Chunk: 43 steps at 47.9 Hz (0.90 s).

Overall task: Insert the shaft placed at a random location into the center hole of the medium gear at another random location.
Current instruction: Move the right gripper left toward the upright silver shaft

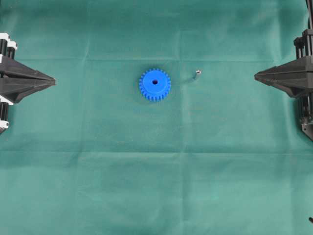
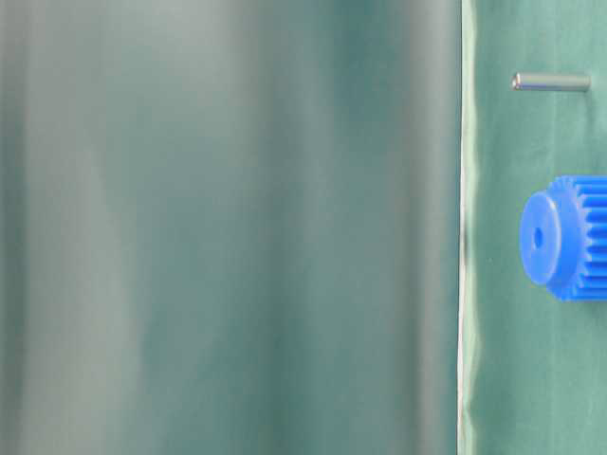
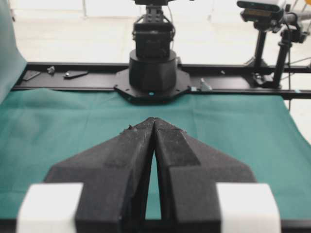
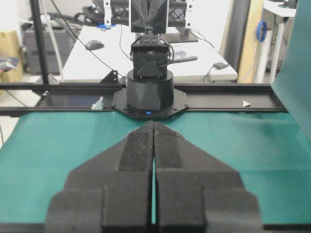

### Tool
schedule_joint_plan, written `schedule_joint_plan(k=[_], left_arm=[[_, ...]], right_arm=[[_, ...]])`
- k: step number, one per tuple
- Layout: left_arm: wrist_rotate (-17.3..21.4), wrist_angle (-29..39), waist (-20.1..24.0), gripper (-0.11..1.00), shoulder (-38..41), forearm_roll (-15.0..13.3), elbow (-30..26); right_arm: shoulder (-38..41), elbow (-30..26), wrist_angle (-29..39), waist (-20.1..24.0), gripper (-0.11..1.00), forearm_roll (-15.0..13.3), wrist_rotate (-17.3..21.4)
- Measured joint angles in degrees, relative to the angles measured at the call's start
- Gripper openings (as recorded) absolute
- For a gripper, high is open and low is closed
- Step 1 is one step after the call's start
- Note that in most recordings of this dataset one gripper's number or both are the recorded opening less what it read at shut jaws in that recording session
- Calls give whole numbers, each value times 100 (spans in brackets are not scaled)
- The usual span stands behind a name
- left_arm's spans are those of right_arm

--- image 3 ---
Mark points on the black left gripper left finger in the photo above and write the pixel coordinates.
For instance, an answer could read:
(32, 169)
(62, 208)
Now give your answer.
(95, 190)

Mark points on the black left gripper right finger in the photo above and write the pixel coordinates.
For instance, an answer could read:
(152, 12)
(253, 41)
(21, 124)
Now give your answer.
(203, 190)

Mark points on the green table cloth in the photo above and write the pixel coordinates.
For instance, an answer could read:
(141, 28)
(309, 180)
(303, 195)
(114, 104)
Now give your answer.
(41, 127)

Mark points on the small grey metal nut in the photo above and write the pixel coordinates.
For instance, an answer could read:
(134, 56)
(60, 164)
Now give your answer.
(51, 70)

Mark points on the black square plate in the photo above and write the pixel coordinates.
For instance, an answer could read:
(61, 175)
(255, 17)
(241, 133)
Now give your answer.
(30, 74)

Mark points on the silver corner bracket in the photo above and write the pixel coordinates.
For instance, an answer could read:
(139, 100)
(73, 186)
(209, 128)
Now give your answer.
(204, 86)

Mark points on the black aluminium rail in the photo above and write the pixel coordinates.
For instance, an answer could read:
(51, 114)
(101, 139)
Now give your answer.
(103, 77)

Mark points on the flat black metal bracket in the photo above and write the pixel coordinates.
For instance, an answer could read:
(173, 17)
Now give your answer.
(71, 74)

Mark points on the black camera stand post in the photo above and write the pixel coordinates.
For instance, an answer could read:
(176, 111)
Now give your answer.
(257, 61)

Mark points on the black clamp stand post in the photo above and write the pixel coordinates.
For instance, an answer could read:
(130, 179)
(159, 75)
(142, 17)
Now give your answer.
(291, 34)

